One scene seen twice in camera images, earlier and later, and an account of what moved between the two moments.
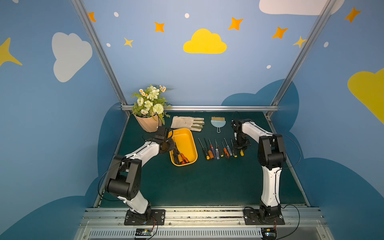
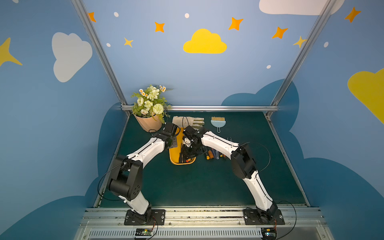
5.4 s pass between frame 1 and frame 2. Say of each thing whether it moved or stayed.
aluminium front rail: stayed
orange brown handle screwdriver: stayed
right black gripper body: moved
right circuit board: stayed
